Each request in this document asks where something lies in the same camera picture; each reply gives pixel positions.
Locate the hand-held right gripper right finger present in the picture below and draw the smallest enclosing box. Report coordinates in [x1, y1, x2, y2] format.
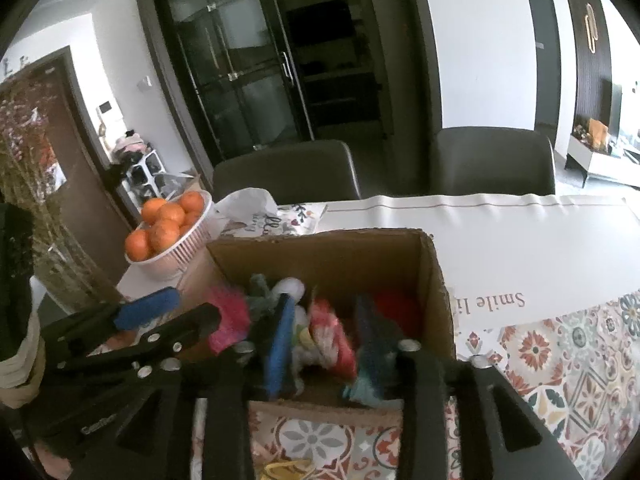
[356, 294, 582, 480]

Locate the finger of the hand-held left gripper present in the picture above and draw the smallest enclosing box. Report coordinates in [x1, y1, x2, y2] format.
[41, 287, 182, 356]
[47, 303, 223, 378]

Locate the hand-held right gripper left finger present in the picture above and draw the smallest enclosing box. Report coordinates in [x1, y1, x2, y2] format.
[70, 294, 298, 480]

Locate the pink fuzzy toy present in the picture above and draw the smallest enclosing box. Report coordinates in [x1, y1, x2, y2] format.
[204, 287, 252, 357]

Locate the red strawberry plush toy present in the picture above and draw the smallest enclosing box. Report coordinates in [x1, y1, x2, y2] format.
[307, 299, 359, 382]

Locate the teal tissue pack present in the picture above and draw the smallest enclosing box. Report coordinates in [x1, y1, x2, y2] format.
[342, 377, 402, 405]

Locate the dark green cloth pouch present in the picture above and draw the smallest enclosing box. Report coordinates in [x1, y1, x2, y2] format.
[247, 274, 281, 322]

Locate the brown cardboard box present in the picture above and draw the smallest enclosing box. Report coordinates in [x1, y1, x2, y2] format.
[175, 227, 458, 417]

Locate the white plastic basket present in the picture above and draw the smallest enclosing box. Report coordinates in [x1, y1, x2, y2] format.
[124, 190, 215, 282]

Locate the glass vase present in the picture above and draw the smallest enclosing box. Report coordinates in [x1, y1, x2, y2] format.
[30, 230, 121, 313]

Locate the pile of oranges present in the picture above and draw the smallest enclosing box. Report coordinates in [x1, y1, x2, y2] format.
[124, 190, 207, 263]

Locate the white shoe rack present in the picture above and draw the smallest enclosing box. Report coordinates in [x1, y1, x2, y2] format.
[112, 150, 167, 202]

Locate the white printed plastic bag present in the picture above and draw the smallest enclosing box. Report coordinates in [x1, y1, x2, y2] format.
[212, 187, 327, 239]

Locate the red and white door poster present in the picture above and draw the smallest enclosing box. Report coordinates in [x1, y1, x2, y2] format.
[30, 107, 68, 191]

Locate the dark grey dining chair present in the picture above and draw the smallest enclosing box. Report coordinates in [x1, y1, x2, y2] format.
[429, 126, 558, 198]
[212, 139, 363, 207]

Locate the brown wooden door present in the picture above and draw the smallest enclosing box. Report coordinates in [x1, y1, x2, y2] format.
[0, 45, 136, 281]

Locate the dried flower bouquet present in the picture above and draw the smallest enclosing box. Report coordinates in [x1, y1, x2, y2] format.
[0, 77, 108, 306]

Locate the black framed glass door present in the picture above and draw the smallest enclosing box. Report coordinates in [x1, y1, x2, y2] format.
[132, 0, 442, 167]

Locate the white tv cabinet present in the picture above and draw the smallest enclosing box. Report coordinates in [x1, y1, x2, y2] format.
[564, 135, 640, 190]

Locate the orange paper bag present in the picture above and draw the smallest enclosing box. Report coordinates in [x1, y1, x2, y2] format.
[587, 117, 611, 151]

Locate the dark interior door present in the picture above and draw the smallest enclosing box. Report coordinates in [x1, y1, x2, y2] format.
[524, 0, 564, 137]

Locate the dark slatted wall panel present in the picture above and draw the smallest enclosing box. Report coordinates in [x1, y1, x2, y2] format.
[554, 0, 632, 133]

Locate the gold wall ornament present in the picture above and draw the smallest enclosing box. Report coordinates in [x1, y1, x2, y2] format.
[584, 2, 600, 55]

